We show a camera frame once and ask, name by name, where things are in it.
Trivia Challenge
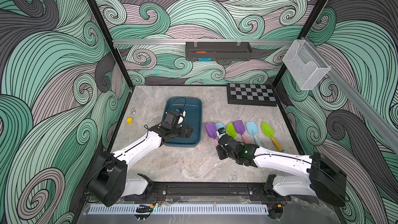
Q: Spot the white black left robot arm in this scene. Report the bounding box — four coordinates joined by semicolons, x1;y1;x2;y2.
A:
86;108;193;206

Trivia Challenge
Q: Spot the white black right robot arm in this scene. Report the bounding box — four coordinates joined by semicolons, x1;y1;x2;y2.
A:
216;134;347;207

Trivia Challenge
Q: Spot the black wall shelf tray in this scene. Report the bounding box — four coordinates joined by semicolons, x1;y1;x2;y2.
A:
185;42;253;62

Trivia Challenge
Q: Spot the aluminium back rail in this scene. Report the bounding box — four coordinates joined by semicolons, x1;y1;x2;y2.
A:
113;38;294;46

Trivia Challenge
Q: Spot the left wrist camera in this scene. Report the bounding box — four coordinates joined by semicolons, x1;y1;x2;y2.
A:
176;108;186;127

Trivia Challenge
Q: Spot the black white chessboard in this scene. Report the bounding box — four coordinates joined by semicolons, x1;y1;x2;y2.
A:
227;83;277;107

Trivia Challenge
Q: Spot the light blue shovel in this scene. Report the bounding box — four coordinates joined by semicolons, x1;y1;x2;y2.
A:
246;121;262;147
215;123;226;130

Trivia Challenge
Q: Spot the aluminium rail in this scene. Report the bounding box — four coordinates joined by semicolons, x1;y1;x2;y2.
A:
302;37;398;153
113;38;294;46

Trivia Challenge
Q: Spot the aluminium right rail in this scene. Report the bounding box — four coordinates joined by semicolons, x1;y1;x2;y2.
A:
302;37;398;153

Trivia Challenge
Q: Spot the green shovel yellow handle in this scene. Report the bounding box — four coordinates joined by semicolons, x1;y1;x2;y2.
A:
261;121;285;152

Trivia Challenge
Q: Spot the purple shovel pink handle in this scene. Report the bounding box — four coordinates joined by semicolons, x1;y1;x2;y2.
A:
233;120;249;144
205;122;218;145

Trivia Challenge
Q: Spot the dark teal storage box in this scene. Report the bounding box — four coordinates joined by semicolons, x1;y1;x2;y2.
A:
163;96;202;148

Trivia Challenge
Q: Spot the white perforated strip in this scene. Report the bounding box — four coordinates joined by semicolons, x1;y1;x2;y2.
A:
88;203;268;215

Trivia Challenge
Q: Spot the clear acrylic wall holder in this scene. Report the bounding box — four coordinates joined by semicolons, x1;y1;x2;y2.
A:
283;39;331;90

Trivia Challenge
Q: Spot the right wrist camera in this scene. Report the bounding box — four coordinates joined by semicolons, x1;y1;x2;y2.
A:
217;127;226;138

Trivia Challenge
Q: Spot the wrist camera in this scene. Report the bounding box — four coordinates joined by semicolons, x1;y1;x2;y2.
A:
176;108;186;127
217;127;226;138

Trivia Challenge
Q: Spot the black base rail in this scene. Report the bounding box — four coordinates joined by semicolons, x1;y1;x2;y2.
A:
83;181;330;202

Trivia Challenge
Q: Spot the green shovel brown handle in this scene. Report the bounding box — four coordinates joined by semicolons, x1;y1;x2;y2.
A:
226;122;237;139

